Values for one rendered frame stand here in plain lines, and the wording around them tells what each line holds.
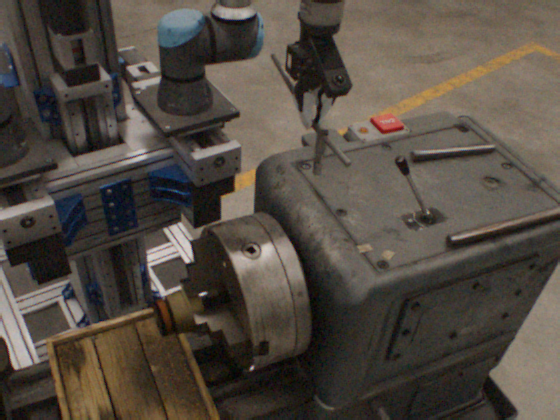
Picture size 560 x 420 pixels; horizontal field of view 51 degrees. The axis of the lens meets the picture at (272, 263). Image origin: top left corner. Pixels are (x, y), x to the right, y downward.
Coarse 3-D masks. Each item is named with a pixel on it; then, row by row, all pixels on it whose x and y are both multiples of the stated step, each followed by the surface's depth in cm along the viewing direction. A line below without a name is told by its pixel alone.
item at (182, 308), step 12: (180, 288) 118; (156, 300) 117; (168, 300) 115; (180, 300) 115; (192, 300) 117; (156, 312) 119; (168, 312) 114; (180, 312) 114; (192, 312) 115; (168, 324) 114; (180, 324) 114; (192, 324) 115
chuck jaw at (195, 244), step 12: (192, 240) 118; (204, 240) 116; (192, 252) 119; (204, 252) 116; (192, 264) 117; (204, 264) 117; (216, 264) 117; (192, 276) 116; (204, 276) 117; (216, 276) 118; (192, 288) 116; (204, 288) 117; (216, 288) 118
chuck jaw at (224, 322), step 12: (204, 312) 116; (216, 312) 116; (228, 312) 116; (204, 324) 114; (216, 324) 113; (228, 324) 114; (240, 324) 114; (216, 336) 113; (228, 336) 111; (240, 336) 111; (228, 348) 112; (240, 348) 112; (252, 348) 111; (264, 348) 112
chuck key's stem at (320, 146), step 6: (318, 126) 111; (324, 126) 111; (318, 132) 111; (324, 132) 111; (318, 138) 112; (318, 144) 113; (324, 144) 113; (318, 150) 114; (324, 150) 114; (318, 156) 115; (318, 162) 116; (318, 168) 117; (318, 174) 119
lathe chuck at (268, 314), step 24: (216, 240) 114; (240, 240) 111; (264, 240) 112; (240, 264) 108; (264, 264) 109; (240, 288) 107; (264, 288) 108; (288, 288) 109; (240, 312) 112; (264, 312) 108; (288, 312) 110; (264, 336) 109; (288, 336) 112; (240, 360) 123; (264, 360) 114
